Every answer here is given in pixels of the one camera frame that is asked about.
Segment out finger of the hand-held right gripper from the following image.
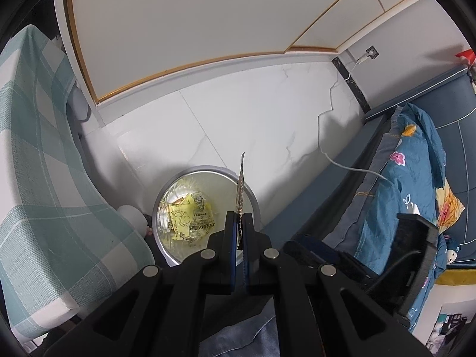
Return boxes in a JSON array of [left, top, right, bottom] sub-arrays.
[[284, 234, 373, 291]]

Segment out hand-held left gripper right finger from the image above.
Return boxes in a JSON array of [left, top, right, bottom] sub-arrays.
[[242, 212, 434, 357]]

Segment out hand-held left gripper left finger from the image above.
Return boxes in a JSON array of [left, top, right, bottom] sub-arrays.
[[43, 211, 239, 357]]

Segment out yellow snack wrapper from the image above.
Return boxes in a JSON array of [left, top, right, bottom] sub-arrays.
[[168, 191, 217, 241]]

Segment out brown foil wrapper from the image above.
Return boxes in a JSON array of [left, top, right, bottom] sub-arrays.
[[235, 152, 248, 294]]

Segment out grey round trash bin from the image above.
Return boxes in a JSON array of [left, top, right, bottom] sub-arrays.
[[152, 165, 260, 267]]

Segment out blue plush toy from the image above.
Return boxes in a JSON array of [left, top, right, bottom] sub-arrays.
[[444, 237, 462, 265]]

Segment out person's leg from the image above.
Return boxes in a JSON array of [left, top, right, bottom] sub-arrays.
[[198, 297, 284, 357]]

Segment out blue floral duvet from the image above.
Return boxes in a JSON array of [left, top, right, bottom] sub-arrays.
[[323, 102, 466, 332]]

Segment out green plaid cushion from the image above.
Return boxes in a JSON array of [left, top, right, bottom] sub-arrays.
[[0, 24, 156, 343]]

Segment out red object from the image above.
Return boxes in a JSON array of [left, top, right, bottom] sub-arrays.
[[455, 49, 476, 68]]

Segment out white wardrobe with gold trim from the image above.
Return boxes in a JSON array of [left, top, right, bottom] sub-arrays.
[[62, 0, 428, 107]]

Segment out white charging cable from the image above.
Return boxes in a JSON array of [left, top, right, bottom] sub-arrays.
[[317, 57, 395, 187]]

